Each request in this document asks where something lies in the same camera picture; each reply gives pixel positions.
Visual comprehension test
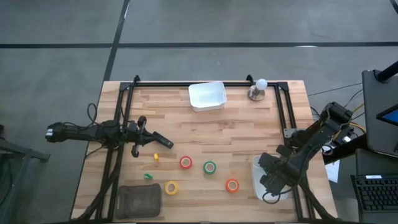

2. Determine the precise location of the dark grey laptop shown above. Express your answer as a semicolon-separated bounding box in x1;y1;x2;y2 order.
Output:
362;68;398;158

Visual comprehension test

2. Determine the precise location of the yellow tape roll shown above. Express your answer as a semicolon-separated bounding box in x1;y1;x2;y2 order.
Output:
164;180;180;196

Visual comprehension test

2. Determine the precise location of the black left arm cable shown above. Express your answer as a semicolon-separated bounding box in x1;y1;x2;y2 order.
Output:
86;102;103;128

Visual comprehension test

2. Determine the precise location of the black aluminium table frame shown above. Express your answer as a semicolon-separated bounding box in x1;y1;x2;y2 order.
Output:
95;74;315;222

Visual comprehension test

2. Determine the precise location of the light bulb on metal base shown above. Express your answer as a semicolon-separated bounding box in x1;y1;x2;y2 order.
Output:
248;78;269;102

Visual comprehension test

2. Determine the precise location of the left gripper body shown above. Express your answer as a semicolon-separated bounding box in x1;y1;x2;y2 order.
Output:
124;116;153;158

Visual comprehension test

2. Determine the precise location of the orange tape roll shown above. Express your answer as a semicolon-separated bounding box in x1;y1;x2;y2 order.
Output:
225;178;240;194

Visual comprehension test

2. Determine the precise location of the black pole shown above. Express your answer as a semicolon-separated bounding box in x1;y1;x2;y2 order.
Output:
374;60;398;83

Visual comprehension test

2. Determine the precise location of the grey metal stand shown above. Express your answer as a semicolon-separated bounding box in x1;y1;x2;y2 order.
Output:
0;124;50;224

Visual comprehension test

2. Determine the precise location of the green tape roll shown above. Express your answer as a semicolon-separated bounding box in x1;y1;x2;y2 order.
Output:
203;161;217;175

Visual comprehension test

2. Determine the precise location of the blue tablet screen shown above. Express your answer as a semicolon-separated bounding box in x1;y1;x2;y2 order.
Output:
376;104;398;127

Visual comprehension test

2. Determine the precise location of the white paper sheet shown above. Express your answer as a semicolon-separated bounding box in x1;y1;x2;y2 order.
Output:
325;160;341;184

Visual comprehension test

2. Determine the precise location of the black keyboard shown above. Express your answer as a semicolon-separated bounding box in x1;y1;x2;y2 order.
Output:
350;174;398;214

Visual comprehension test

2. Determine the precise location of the red tape roll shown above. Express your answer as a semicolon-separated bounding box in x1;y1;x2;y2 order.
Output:
179;156;193;170

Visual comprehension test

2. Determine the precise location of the translucent white plastic bin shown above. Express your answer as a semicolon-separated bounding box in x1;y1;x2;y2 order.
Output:
251;154;290;202

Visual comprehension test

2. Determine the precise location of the grey metal mounting plate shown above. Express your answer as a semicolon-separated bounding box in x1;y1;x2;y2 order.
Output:
283;128;307;139

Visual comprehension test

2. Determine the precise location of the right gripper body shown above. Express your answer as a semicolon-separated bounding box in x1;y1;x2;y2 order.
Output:
258;152;299;195

